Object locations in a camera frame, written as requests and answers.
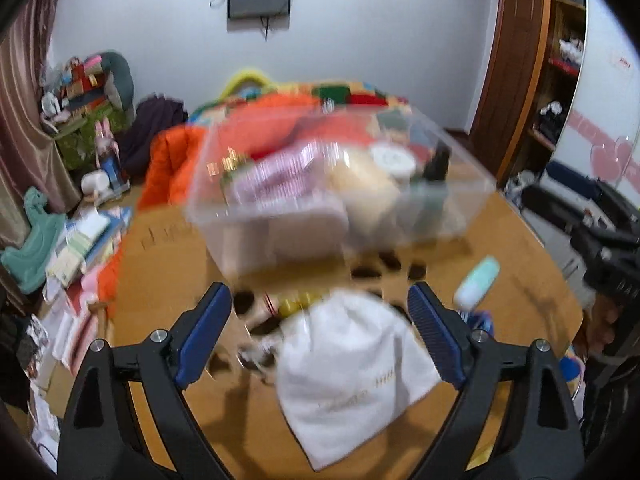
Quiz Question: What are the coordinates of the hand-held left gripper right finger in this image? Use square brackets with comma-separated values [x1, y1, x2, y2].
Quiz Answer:
[407, 281, 586, 480]

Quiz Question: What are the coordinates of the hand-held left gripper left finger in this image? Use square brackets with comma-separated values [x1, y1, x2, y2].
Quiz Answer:
[57, 281, 233, 480]

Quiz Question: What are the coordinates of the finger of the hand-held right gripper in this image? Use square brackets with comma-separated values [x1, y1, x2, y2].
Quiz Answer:
[570, 226, 640, 253]

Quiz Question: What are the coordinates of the white cloth bag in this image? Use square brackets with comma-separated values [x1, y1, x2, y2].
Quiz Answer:
[275, 287, 443, 472]

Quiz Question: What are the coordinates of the clear plastic storage box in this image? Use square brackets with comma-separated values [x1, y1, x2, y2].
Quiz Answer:
[185, 105, 498, 278]

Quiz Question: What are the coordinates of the gold shiny ornament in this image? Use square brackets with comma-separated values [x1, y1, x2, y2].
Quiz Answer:
[207, 152, 251, 176]

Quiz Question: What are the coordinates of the pink braided hose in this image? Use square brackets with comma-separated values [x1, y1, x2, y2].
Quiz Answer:
[227, 142, 346, 206]

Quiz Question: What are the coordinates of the wooden desktop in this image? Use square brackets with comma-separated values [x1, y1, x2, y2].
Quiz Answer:
[107, 190, 586, 480]

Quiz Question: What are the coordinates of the person's right hand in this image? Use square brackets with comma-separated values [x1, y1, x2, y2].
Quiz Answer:
[587, 294, 626, 361]

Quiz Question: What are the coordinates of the small blue item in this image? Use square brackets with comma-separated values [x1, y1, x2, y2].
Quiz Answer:
[465, 310, 496, 338]

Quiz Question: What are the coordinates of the mint green tube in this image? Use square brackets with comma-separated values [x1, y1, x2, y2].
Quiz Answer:
[452, 256, 501, 311]

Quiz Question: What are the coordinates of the small yellow item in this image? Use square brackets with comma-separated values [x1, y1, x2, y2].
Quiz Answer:
[277, 295, 321, 318]

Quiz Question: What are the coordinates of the pile of papers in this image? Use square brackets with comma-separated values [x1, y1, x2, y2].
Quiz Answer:
[30, 270, 116, 461]

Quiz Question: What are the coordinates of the stack of books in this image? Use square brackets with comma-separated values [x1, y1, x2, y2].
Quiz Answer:
[45, 207, 133, 286]

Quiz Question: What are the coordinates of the white cabinet with pink decals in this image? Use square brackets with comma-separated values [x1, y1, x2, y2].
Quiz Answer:
[545, 0, 640, 196]

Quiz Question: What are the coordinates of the orange down jacket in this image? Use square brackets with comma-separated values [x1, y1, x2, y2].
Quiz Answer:
[97, 92, 321, 321]

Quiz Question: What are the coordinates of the wooden shelf unit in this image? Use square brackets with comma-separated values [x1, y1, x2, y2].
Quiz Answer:
[525, 0, 588, 161]

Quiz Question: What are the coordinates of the white humidifier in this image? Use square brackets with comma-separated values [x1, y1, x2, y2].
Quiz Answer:
[80, 170, 111, 195]

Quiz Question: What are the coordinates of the teal dinosaur plush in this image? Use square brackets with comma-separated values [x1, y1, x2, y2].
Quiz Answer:
[0, 187, 68, 295]

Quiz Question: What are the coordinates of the brown wooden door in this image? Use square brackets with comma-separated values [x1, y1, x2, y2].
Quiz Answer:
[470, 0, 556, 176]

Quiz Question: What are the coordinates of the dark purple cloth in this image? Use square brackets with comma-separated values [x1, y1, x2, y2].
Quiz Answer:
[120, 96, 188, 178]

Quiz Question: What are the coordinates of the pink bunny doll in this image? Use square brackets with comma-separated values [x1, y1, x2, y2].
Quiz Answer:
[94, 119, 121, 161]

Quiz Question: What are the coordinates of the green patterned box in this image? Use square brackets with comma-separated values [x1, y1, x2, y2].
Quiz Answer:
[54, 110, 131, 171]

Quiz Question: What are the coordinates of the colourful patchwork blanket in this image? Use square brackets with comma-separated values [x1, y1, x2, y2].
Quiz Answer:
[300, 80, 406, 111]

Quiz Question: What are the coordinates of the yellow green hoop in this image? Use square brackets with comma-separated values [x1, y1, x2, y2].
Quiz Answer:
[220, 66, 273, 103]

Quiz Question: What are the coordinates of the grey green neck pillow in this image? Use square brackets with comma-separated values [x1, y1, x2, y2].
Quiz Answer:
[102, 51, 135, 111]

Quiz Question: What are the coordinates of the patchwork cushion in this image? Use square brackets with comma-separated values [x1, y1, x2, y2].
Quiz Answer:
[57, 55, 113, 111]

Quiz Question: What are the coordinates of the brown pink curtain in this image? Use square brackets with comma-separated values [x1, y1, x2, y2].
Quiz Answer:
[0, 0, 83, 251]

